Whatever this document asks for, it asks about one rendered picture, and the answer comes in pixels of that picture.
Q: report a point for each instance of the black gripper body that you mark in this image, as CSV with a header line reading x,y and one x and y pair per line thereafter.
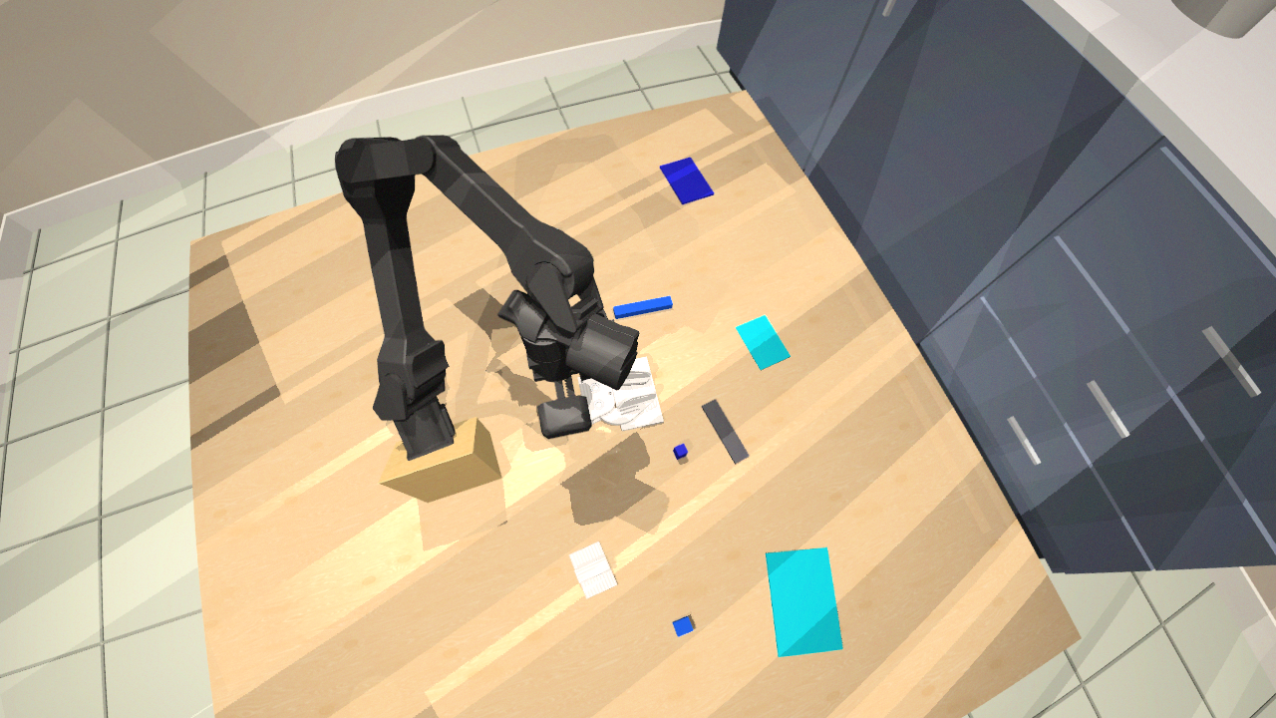
x,y
564,416

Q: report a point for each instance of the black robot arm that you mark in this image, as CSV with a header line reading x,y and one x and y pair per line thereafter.
x,y
377,177

